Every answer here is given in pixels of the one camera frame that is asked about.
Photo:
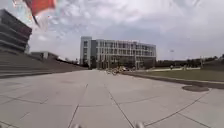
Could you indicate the robot's own part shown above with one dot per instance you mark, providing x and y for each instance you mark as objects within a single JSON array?
[
  {"x": 76, "y": 126},
  {"x": 139, "y": 125}
]

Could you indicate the wide grey stone steps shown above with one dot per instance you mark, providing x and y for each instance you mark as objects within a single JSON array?
[{"x": 33, "y": 65}]

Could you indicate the grass lawn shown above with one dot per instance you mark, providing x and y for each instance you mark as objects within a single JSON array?
[{"x": 186, "y": 74}]

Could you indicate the red flag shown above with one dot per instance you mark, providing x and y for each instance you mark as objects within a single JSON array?
[{"x": 41, "y": 6}]

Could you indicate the pale building with many windows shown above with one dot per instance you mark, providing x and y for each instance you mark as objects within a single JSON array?
[{"x": 116, "y": 51}]

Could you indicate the dark layered building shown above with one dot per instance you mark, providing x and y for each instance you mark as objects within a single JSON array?
[{"x": 13, "y": 33}]

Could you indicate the grey concrete slab plaza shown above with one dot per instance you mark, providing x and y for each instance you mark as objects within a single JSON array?
[{"x": 106, "y": 100}]

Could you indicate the row of trees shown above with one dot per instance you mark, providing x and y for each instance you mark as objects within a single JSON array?
[{"x": 183, "y": 62}]

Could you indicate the group of parked bicycles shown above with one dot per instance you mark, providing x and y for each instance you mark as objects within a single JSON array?
[{"x": 116, "y": 70}]

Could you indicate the dark low kerb wall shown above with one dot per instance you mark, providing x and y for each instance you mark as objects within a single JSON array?
[{"x": 180, "y": 81}]

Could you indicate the low grey building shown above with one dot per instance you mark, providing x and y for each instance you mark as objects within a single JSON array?
[{"x": 44, "y": 55}]

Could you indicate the round manhole cover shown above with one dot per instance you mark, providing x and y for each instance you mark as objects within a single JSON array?
[{"x": 195, "y": 88}]

